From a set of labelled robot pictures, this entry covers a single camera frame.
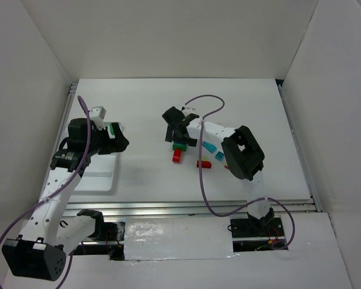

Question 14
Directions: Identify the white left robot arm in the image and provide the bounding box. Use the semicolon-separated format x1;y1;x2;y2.
2;118;129;281

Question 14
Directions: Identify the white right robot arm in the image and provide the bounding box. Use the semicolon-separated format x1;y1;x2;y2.
162;107;274;234

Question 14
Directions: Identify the red flower lego brick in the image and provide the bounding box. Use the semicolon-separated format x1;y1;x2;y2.
172;149;183;164

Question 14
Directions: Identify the teal long lego brick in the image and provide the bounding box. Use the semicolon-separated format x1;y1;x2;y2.
202;141;217;154

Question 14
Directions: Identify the red half-round lego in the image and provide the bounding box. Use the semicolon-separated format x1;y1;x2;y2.
196;160;212;169

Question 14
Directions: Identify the white compartment tray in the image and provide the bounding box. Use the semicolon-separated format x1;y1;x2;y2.
48;121;126;193

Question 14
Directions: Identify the teal small lego brick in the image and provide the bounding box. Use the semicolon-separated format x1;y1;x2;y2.
215;151;224;161

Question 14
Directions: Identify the white taped panel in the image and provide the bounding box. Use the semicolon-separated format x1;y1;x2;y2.
124;217;234;261

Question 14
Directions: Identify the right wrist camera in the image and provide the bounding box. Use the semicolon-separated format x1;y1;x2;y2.
181;105;198;116

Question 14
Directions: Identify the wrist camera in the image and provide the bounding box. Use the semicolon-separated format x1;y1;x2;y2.
181;105;198;116
89;106;106;122

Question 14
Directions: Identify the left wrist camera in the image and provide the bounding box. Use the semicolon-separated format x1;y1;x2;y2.
89;106;106;122

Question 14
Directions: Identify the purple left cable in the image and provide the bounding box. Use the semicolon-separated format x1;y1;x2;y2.
0;95;93;289

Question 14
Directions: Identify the purple cable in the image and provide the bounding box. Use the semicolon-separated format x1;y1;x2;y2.
183;95;295;250
0;95;93;289

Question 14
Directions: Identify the aluminium rail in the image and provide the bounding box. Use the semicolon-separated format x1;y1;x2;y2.
63;200;316;217

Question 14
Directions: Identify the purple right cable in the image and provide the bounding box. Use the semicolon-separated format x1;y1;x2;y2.
183;95;295;250

